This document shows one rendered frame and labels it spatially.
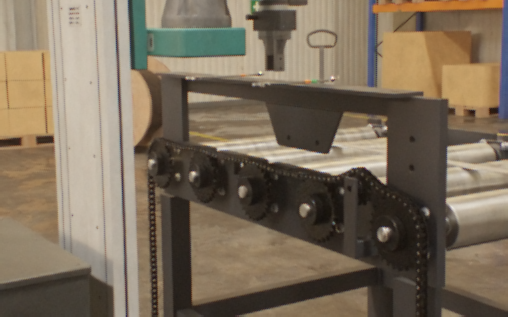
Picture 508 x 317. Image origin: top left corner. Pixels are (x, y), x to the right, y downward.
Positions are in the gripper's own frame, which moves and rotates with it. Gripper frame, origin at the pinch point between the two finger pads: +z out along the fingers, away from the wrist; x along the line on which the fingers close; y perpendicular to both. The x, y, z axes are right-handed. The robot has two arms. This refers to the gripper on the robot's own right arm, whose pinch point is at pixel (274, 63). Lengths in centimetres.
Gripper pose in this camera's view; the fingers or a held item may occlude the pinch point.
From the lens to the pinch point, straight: 215.7
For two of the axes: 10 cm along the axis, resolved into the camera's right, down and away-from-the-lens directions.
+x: 5.4, 1.2, -8.4
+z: 0.1, 9.9, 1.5
